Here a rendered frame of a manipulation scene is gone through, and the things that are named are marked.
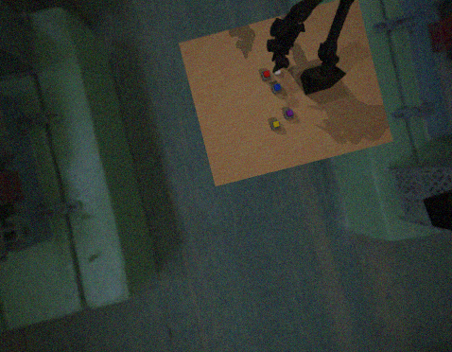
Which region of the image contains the yellow button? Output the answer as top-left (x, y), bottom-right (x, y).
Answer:
top-left (270, 120), bottom-right (281, 130)

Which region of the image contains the blue button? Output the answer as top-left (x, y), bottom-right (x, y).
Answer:
top-left (271, 82), bottom-right (282, 95)

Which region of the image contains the red button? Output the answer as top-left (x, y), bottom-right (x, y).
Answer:
top-left (261, 70), bottom-right (271, 81)

